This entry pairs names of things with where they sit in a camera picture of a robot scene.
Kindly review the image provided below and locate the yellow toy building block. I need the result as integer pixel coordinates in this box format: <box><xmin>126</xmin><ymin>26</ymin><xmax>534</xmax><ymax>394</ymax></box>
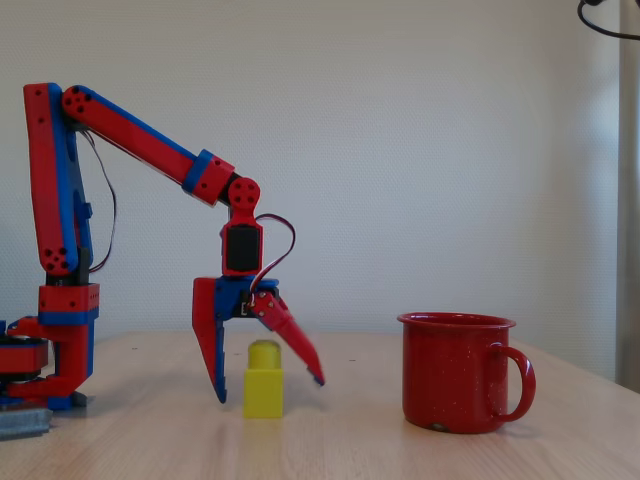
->
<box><xmin>243</xmin><ymin>339</ymin><xmax>285</xmax><ymax>419</ymax></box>

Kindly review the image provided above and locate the red enamel mug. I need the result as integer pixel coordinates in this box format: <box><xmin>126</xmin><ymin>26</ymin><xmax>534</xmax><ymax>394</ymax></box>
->
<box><xmin>397</xmin><ymin>312</ymin><xmax>537</xmax><ymax>435</ymax></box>

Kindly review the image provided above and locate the thin gripper servo cable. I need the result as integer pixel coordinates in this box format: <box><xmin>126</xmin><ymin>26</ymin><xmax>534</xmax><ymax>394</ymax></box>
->
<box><xmin>248</xmin><ymin>213</ymin><xmax>297</xmax><ymax>302</ymax></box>

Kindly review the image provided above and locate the thin arm servo cable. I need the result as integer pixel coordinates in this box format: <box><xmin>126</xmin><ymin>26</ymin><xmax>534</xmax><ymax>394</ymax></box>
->
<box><xmin>82</xmin><ymin>127</ymin><xmax>118</xmax><ymax>274</ymax></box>

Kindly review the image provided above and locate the grey vertical post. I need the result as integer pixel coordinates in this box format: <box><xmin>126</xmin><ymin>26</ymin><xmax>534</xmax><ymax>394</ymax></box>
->
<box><xmin>615</xmin><ymin>0</ymin><xmax>640</xmax><ymax>396</ymax></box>

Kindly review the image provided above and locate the black hanging cable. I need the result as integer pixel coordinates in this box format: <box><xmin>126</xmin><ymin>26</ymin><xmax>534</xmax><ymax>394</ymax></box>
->
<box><xmin>577</xmin><ymin>0</ymin><xmax>640</xmax><ymax>41</ymax></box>

